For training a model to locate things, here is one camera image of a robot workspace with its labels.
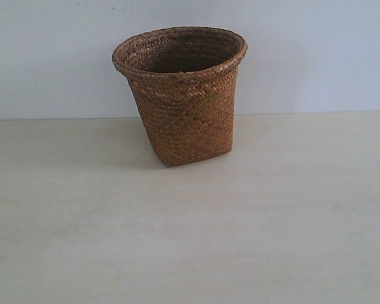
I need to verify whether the brown woven wicker basket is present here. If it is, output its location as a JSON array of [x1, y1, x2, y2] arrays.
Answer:
[[111, 27, 248, 167]]

